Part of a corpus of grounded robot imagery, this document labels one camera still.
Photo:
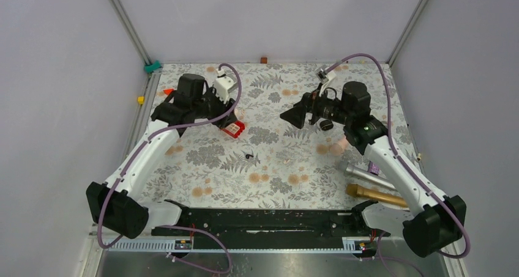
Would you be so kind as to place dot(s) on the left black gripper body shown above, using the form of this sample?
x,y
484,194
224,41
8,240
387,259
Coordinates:
x,y
212,106

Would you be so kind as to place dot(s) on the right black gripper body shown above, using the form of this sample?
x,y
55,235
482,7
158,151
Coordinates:
x,y
325,108

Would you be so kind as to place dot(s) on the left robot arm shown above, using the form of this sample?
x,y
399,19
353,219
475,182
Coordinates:
x,y
114,203

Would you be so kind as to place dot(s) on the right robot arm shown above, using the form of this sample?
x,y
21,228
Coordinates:
x,y
432,220

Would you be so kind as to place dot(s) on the black earbud charging case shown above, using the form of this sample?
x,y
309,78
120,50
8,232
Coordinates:
x,y
326,125

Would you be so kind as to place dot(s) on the floral patterned mat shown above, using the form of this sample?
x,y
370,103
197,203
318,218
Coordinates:
x,y
208,168

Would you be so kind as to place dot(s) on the red plastic basket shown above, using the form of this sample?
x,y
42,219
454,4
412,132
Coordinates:
x,y
234,129

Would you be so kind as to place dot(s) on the pink toy microphone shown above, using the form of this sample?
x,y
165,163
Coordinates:
x,y
339,147

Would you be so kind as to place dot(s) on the yellow cube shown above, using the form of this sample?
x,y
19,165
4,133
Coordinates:
x,y
140,100

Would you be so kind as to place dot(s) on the teal block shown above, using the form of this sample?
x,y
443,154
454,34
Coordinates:
x,y
152,67

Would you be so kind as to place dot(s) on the silver microphone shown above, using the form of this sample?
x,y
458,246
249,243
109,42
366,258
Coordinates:
x,y
348,168

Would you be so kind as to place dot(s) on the purple glitter microphone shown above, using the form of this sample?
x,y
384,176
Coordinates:
x,y
373,168

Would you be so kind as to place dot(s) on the gold microphone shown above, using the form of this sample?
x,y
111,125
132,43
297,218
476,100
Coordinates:
x,y
358,191

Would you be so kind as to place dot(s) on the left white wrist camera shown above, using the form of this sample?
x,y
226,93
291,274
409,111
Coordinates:
x,y
223,86

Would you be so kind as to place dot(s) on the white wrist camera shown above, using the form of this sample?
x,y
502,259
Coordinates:
x,y
325,77
223,86

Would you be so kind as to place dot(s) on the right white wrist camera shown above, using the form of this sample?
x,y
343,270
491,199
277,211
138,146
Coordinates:
x,y
325,77

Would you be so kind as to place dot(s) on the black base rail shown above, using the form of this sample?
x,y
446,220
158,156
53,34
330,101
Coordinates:
x,y
271,229

